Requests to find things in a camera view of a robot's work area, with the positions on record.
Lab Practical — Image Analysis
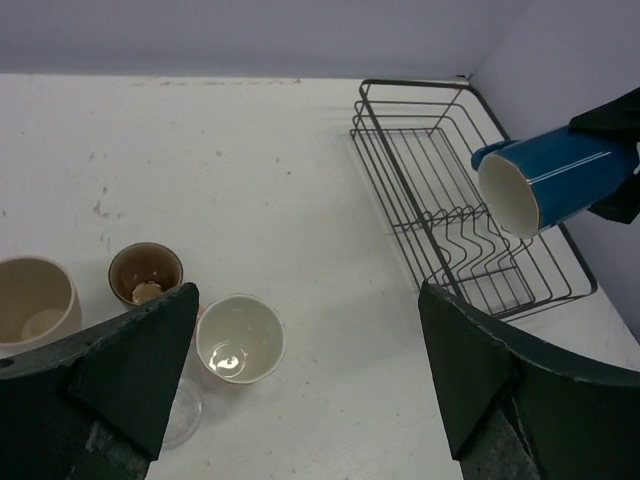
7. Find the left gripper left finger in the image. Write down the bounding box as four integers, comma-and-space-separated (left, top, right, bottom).
1, 282, 199, 479

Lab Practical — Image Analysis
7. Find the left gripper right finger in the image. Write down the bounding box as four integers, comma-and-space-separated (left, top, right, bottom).
418, 283, 639, 479

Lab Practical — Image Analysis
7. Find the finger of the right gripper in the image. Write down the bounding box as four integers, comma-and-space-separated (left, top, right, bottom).
569, 88, 640, 143
588, 173, 640, 225

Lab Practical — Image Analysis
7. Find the clear glass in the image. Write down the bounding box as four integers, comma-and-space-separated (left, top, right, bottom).
162, 377, 203, 450

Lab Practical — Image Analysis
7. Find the blue mug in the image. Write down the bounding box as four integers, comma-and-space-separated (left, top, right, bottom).
471, 126, 639, 239

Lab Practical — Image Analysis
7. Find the beige cup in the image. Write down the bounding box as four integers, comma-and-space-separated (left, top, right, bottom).
1, 256, 82, 355

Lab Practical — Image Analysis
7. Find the dark brown mug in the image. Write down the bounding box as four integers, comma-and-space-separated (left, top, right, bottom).
108, 242, 184, 308

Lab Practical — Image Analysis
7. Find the pink cup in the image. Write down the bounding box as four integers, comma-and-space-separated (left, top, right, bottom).
194, 294, 286, 385

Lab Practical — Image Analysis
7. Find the dark wire dish rack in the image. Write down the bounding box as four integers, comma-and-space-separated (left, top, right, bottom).
350, 79, 597, 322

